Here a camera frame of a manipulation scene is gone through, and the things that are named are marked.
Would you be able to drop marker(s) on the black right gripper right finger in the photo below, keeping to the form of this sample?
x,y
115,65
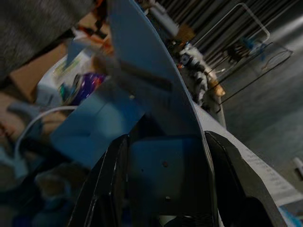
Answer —
x,y
229,184

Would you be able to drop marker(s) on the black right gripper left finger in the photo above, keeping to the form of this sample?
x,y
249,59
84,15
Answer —
x,y
106,184

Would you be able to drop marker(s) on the white carton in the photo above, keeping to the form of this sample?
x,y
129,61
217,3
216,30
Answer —
x,y
151,59

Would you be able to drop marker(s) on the purple can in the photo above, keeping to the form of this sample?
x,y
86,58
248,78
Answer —
x,y
88,84

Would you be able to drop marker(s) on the brown cardboard piece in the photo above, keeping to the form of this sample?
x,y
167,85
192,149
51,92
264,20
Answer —
x,y
26,75

